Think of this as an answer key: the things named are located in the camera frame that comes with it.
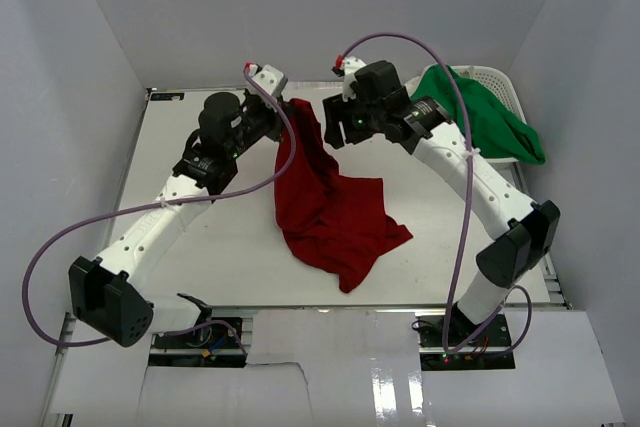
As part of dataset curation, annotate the red t shirt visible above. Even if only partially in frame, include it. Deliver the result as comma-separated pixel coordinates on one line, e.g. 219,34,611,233
274,99,413,293

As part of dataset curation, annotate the white plastic laundry basket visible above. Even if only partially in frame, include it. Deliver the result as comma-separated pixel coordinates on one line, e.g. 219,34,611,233
418,63,527,172

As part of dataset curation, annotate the green t shirt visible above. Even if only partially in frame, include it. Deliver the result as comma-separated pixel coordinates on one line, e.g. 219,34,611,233
408,64,547,166

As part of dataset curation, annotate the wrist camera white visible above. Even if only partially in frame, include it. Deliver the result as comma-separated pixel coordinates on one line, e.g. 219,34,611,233
244,62,288,100
332,55,367,101

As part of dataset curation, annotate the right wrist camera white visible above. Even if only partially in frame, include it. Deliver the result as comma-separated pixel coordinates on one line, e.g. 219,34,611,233
332,55,367,101

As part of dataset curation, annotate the black label sticker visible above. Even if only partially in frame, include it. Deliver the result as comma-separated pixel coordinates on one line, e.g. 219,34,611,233
149,92,185,102

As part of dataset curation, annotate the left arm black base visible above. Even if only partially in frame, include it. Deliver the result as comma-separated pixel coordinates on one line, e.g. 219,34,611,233
148,317,246,368

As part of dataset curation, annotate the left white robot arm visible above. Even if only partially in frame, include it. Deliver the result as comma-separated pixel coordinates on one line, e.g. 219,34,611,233
68,92,284,347

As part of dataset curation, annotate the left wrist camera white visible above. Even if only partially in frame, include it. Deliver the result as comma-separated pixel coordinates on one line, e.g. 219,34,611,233
244,62,288,100

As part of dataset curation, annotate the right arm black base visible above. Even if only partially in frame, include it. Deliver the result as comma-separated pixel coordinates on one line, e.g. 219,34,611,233
410,311,516,371

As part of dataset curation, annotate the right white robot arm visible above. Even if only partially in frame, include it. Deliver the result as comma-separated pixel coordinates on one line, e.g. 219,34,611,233
323,57,560,337

